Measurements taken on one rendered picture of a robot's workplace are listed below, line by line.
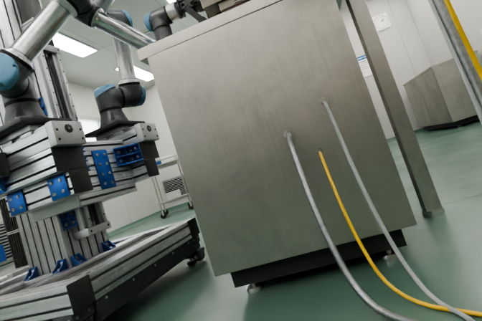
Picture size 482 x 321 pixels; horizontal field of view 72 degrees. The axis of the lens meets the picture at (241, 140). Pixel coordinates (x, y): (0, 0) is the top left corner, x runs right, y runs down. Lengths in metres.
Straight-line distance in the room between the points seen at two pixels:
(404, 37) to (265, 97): 6.39
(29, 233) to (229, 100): 1.15
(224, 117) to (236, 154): 0.13
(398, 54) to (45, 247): 6.60
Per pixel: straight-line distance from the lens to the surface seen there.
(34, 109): 1.50
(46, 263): 1.77
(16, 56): 1.42
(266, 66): 1.06
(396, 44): 7.26
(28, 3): 1.97
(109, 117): 1.83
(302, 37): 1.07
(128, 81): 1.93
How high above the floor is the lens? 0.41
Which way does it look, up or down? 5 degrees up
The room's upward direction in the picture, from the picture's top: 18 degrees counter-clockwise
